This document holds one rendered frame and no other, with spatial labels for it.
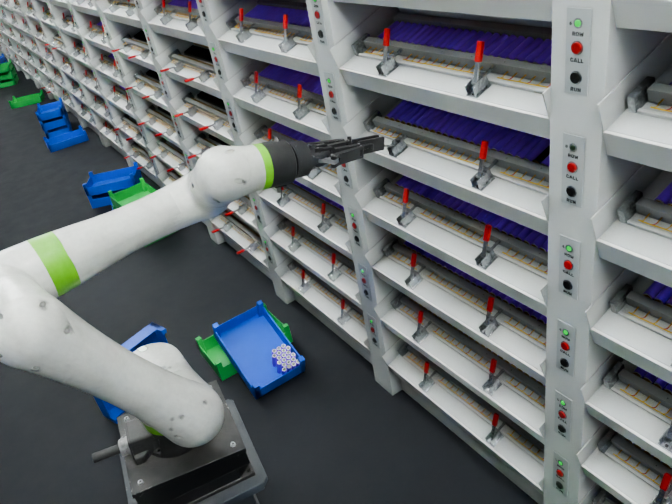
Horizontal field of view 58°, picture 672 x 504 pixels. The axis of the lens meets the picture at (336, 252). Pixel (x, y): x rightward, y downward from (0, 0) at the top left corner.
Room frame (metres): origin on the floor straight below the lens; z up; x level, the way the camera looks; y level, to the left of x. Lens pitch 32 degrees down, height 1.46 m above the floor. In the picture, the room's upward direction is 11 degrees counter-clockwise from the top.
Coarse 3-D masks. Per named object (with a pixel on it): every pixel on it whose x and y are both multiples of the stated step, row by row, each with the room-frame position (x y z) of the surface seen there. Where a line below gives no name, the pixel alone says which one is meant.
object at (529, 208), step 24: (384, 96) 1.48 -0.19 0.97; (360, 120) 1.45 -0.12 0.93; (384, 144) 1.36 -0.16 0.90; (408, 168) 1.24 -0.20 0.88; (432, 168) 1.19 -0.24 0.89; (456, 168) 1.15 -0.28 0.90; (504, 168) 1.08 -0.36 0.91; (456, 192) 1.11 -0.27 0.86; (480, 192) 1.05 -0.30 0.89; (504, 192) 1.01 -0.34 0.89; (528, 192) 0.99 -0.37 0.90; (504, 216) 1.00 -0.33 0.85; (528, 216) 0.94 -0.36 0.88
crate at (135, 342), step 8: (144, 328) 1.80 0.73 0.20; (152, 328) 1.79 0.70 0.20; (160, 328) 1.78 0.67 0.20; (136, 336) 1.76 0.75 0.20; (144, 336) 1.75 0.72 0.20; (152, 336) 1.81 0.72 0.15; (160, 336) 1.81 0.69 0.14; (128, 344) 1.72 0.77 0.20; (136, 344) 1.71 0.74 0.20; (144, 344) 1.78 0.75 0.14; (96, 400) 1.60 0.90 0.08; (104, 408) 1.58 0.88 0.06; (112, 408) 1.63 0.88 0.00; (112, 416) 1.57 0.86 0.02
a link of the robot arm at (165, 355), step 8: (152, 344) 1.11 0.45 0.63; (160, 344) 1.11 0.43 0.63; (168, 344) 1.11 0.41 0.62; (136, 352) 1.09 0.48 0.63; (144, 352) 1.08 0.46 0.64; (152, 352) 1.08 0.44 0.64; (160, 352) 1.07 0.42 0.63; (168, 352) 1.07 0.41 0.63; (176, 352) 1.08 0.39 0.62; (152, 360) 1.05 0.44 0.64; (160, 360) 1.04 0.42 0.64; (168, 360) 1.04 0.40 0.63; (176, 360) 1.05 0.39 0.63; (184, 360) 1.06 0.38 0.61; (168, 368) 1.01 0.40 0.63; (176, 368) 1.01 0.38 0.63; (184, 368) 1.02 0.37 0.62; (144, 424) 1.02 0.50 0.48; (152, 432) 1.02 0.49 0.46
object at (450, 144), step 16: (384, 128) 1.40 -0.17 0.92; (400, 128) 1.34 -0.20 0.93; (416, 128) 1.31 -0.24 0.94; (416, 144) 1.28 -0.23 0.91; (432, 144) 1.26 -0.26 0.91; (448, 144) 1.20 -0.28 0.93; (464, 144) 1.17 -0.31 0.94; (464, 160) 1.15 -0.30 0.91; (512, 160) 1.06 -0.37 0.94; (528, 160) 1.04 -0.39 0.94; (512, 176) 1.04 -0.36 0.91; (544, 176) 0.99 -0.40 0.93
